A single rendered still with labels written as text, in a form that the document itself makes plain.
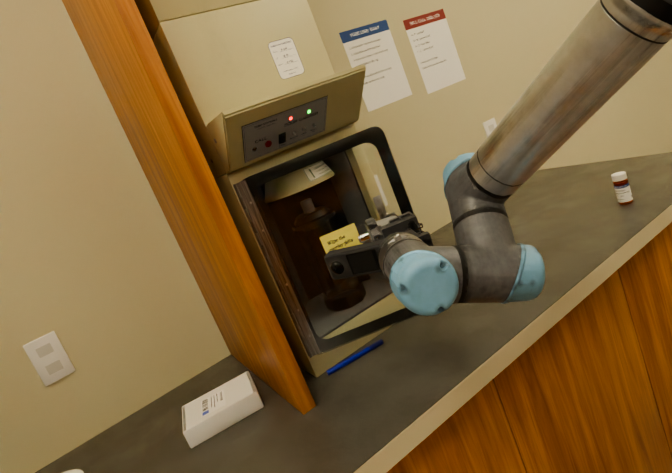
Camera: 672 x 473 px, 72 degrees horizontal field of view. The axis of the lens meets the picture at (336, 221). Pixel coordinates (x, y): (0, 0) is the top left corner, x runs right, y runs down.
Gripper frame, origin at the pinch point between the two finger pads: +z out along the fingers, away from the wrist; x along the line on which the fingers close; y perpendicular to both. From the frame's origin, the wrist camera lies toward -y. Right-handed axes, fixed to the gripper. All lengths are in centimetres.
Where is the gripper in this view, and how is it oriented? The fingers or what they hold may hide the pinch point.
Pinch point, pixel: (371, 234)
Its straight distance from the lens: 89.1
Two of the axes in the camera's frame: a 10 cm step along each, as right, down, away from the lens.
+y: 9.3, -3.7, -0.1
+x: -3.7, -9.1, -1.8
